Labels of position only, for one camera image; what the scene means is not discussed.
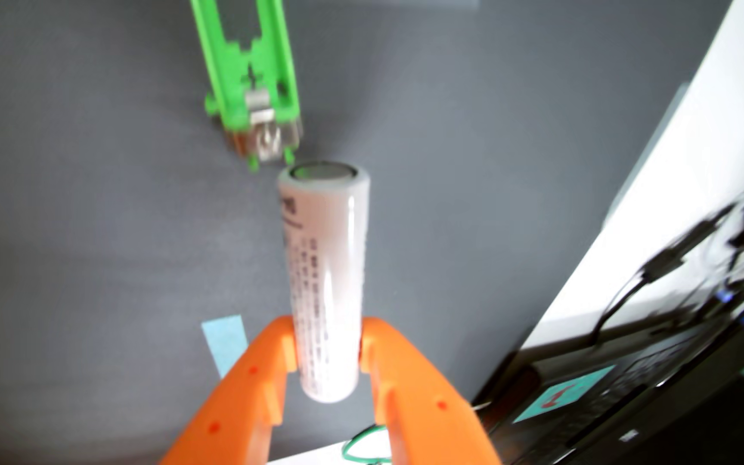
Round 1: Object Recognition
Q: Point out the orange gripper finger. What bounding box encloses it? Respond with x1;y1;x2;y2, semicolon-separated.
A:
360;316;501;465
160;315;299;465

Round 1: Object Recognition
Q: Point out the white cylindrical battery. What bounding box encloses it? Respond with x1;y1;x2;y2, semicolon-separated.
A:
277;161;371;404

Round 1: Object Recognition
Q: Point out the green battery holder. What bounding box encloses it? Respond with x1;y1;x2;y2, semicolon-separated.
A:
190;0;303;173

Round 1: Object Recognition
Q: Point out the light blue tape piece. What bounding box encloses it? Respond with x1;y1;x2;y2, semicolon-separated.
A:
201;315;249;378

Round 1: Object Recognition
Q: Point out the black Dell laptop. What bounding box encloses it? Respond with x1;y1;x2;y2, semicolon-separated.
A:
472;310;744;465

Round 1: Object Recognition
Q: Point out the dark grey mat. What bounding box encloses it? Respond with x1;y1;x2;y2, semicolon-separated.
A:
0;0;731;465

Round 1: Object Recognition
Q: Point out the green wire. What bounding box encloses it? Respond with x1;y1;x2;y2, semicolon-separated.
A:
341;424;394;465

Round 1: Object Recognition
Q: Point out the black cable with adapter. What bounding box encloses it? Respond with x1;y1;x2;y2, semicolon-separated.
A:
588;203;738;346

